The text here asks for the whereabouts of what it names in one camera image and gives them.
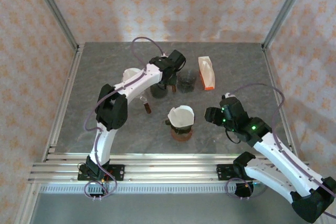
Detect clear pitcher with brown handle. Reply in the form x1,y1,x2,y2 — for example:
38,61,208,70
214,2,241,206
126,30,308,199
132,90,153,115

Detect grey faceted server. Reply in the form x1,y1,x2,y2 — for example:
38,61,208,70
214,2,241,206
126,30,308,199
150,82,177,99

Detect wide aluminium base rail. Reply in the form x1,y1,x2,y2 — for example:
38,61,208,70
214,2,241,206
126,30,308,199
27,152,316,184

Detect grey metal panel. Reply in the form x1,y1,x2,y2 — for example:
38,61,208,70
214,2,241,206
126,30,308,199
30,192,312,224

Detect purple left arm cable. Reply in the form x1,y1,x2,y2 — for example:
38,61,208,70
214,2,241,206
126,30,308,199
83,36,166,175

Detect grey slotted cable duct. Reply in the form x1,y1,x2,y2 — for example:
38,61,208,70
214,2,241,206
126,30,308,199
39,183,263,195

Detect orange coffee filter box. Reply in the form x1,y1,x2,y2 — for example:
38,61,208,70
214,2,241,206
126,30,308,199
198,56,217,91

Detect dark green dripper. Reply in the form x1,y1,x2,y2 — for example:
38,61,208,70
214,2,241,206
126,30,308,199
165,113,196,135

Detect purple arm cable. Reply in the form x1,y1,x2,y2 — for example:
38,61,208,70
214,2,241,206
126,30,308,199
83,36,166,175
228,83,336,219

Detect dark grey translucent dripper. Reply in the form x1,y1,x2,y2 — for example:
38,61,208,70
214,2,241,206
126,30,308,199
177,69,198,93

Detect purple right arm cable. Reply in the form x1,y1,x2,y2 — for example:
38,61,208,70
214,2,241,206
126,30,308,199
228,83,336,219

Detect aluminium table side rail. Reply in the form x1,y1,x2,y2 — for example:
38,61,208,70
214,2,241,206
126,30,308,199
262,44,300,162
41,43,85,162

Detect clear glass dripper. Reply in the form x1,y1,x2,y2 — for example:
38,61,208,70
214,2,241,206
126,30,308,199
122,68,144,86

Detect orange patterned white curtain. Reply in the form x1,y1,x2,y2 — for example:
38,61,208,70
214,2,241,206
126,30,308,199
0,0,336,224

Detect aluminium frame post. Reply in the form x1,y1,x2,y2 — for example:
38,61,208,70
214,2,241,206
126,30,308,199
27,0,81,51
262,0,313,50

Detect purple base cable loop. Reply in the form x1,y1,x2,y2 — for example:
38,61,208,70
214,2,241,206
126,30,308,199
226,178,268,200
83,179,119,201

